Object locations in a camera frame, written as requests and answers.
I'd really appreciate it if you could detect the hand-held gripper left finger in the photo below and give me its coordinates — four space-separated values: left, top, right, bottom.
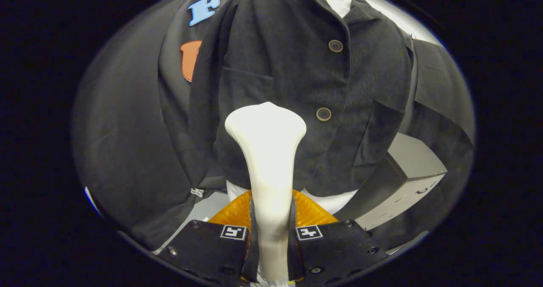
157 190 261 287

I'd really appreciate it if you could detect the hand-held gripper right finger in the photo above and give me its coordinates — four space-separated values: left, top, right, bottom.
288 189 389 284

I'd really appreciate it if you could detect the white garment steamer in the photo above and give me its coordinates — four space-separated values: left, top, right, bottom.
225 102 307 283

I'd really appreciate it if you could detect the black jacket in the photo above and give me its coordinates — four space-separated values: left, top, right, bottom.
188 0 414 198

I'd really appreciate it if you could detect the grey cabinet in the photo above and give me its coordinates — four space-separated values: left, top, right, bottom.
335 132 448 231

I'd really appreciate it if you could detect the black backdrop cloth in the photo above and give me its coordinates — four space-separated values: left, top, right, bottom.
71 0 476 251

